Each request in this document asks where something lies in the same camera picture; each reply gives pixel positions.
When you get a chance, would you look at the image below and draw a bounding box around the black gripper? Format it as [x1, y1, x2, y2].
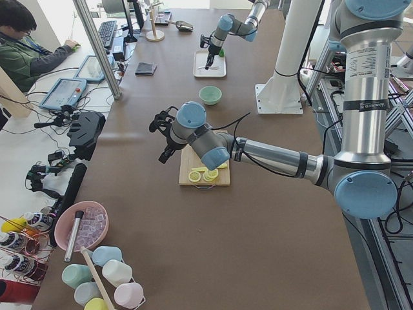
[149, 108, 185, 163]
[200, 34, 217, 69]

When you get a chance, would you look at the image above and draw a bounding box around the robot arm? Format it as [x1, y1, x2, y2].
[200, 0, 271, 70]
[149, 1, 409, 219]

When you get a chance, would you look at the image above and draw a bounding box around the mint green bowl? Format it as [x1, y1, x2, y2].
[199, 85, 222, 105]

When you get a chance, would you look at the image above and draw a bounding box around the pink bowl with ice cubes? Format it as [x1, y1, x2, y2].
[54, 201, 109, 252]

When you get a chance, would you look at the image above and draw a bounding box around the cream rabbit tray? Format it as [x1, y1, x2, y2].
[193, 50, 227, 78]

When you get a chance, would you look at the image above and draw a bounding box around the wooden cutting board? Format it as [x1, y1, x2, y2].
[179, 125, 232, 187]

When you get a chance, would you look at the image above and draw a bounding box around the single lemon slice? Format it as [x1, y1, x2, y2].
[188, 171, 201, 183]

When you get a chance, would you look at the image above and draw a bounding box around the metal scoop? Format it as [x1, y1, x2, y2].
[166, 20, 194, 33]

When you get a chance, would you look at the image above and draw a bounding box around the stacked lemon slice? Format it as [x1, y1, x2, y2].
[203, 169, 219, 182]

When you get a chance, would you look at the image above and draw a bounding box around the wooden mug tree stand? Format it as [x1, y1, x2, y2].
[145, 1, 165, 42]

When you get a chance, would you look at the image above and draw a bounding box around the grey folded cloth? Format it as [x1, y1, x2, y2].
[135, 62, 157, 76]

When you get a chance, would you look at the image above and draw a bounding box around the black monitor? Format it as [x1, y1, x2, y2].
[123, 0, 145, 43]

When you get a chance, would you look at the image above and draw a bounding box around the black keyboard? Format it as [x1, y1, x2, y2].
[98, 21, 117, 49]

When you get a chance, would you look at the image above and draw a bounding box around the metal muddler with black tip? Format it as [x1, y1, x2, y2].
[64, 211, 84, 263]

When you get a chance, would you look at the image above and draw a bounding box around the blue teach pendant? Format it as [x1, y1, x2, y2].
[74, 55, 105, 83]
[39, 78, 87, 111]

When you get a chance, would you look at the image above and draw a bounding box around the light blue plastic cup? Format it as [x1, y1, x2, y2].
[92, 245, 123, 267]

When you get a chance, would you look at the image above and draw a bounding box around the white plastic cup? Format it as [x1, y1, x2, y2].
[102, 260, 132, 287]

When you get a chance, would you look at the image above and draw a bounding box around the pink plastic cup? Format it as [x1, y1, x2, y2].
[114, 282, 144, 309]

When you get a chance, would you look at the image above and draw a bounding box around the mint green plastic cup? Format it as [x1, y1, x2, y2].
[61, 264, 92, 289]

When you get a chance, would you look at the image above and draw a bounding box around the pale teal plastic cup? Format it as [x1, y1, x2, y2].
[74, 282, 102, 306]

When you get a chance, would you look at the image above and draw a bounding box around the yellow plastic cup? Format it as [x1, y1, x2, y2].
[84, 298, 108, 310]

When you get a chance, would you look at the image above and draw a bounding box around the person in green jacket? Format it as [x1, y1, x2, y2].
[1, 1, 80, 93]

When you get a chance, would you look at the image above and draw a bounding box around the metal cutting board handle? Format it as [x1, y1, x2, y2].
[193, 185, 215, 190]

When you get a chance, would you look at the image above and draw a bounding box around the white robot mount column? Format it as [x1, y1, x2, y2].
[256, 0, 324, 114]

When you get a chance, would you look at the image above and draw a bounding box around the wooden cup rack handle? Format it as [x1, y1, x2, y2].
[80, 246, 115, 310]

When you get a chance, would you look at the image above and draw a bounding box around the white wire cup rack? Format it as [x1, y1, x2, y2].
[92, 254, 146, 309]

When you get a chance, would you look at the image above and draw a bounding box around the aluminium frame post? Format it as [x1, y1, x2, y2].
[73, 0, 121, 100]

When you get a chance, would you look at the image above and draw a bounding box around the copper wire bottle rack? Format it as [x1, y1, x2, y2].
[1, 218, 51, 285]

